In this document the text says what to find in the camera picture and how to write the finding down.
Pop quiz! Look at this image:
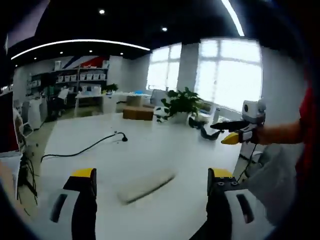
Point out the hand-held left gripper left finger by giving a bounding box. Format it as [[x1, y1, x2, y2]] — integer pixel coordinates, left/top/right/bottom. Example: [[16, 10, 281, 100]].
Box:
[[37, 168, 98, 240]]

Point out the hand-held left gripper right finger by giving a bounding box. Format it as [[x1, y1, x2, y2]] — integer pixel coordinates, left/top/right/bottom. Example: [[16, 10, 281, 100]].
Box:
[[206, 168, 276, 240]]

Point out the beige cutlery case base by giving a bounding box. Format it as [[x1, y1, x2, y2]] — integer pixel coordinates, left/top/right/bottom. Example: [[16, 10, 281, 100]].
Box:
[[119, 174, 176, 205]]

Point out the white bottle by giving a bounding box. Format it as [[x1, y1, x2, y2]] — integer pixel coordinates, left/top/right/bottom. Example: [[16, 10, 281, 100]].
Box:
[[212, 107, 222, 124]]

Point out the black headset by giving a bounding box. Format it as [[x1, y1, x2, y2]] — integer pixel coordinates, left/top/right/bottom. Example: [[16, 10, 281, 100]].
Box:
[[188, 116, 221, 142]]

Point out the potted green plant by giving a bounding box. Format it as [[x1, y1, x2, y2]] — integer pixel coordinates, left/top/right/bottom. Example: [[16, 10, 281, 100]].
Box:
[[161, 86, 204, 124]]

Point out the person's grey clothing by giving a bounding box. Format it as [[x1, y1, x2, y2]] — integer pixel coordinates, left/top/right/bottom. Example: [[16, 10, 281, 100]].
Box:
[[239, 143, 306, 226]]

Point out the white laptop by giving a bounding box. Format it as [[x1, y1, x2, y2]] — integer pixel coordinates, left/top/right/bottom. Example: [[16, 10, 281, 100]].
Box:
[[0, 150, 23, 176]]

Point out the brown cardboard box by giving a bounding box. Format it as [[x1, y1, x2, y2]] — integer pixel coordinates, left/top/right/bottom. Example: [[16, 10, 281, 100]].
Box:
[[122, 106, 154, 121]]

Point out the long ceiling light strip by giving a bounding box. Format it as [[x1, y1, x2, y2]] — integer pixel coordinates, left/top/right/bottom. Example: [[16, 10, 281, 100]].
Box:
[[11, 38, 152, 61], [221, 0, 246, 37]]

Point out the shelf unit with white bins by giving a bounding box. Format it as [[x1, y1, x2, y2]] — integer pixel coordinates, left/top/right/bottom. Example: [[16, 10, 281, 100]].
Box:
[[29, 66, 110, 89]]

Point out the black power cable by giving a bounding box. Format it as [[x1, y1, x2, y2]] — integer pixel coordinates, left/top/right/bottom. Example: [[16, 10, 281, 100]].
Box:
[[40, 131, 128, 163]]

